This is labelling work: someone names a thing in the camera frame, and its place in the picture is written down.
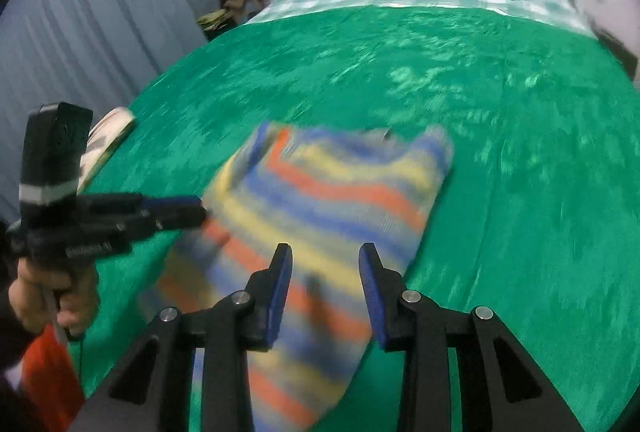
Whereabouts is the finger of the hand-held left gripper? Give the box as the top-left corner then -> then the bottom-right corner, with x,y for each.
115,205 -> 208,240
87,192 -> 202,213

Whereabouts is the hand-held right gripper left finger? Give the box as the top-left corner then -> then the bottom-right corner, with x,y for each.
70,242 -> 294,432

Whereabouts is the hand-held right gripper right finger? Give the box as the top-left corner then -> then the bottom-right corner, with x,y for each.
358,242 -> 586,432

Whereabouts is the striped knit sweater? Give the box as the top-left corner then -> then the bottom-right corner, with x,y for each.
137,121 -> 455,432

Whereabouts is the person's left forearm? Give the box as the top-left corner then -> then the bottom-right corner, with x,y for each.
0,297 -> 51,432

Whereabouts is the person's left hand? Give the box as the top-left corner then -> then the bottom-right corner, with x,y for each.
7,257 -> 101,339

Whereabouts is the beige patterned cushion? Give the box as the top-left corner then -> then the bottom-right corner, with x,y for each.
77,107 -> 137,190

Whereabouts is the grey blue curtain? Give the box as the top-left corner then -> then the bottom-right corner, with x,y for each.
0,0 -> 238,223

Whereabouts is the green floral blanket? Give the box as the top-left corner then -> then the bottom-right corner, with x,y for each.
77,5 -> 640,432

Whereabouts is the olive green cloth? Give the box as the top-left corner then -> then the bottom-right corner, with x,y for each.
196,8 -> 236,36

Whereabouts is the dark wooden nightstand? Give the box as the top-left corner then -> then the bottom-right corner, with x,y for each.
595,25 -> 640,80

